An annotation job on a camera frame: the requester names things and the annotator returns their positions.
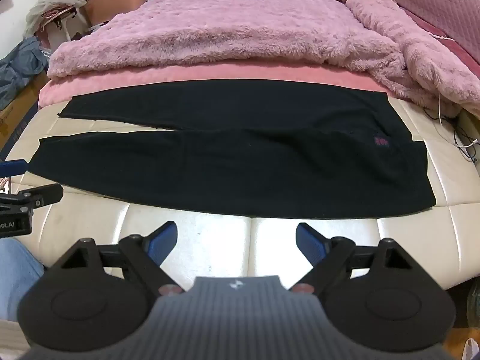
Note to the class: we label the pink-brown storage box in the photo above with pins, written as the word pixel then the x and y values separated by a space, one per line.
pixel 112 2

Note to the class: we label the person's blue jeans leg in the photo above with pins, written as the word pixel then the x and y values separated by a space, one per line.
pixel 17 273

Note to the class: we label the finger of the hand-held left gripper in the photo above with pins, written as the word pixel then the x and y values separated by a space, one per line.
pixel 15 168
pixel 41 194

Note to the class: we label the maroon quilted headboard cover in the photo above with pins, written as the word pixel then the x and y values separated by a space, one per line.
pixel 435 0

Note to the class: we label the grey-blue cloth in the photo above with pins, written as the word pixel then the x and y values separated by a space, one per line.
pixel 20 63

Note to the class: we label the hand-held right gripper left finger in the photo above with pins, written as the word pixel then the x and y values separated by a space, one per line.
pixel 165 237

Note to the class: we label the white gauze cloth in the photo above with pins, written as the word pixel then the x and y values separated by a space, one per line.
pixel 52 5

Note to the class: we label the cardboard box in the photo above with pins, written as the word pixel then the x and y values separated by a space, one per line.
pixel 18 116

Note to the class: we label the white bag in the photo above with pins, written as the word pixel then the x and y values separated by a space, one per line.
pixel 473 349

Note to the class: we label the black pants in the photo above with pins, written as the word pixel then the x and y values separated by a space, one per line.
pixel 240 157

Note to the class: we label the pink bed sheet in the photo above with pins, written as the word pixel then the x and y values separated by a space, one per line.
pixel 157 75

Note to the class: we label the fuzzy mauve blanket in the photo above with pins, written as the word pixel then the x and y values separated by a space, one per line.
pixel 240 22

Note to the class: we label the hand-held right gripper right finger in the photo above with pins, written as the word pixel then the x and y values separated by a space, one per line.
pixel 306 238

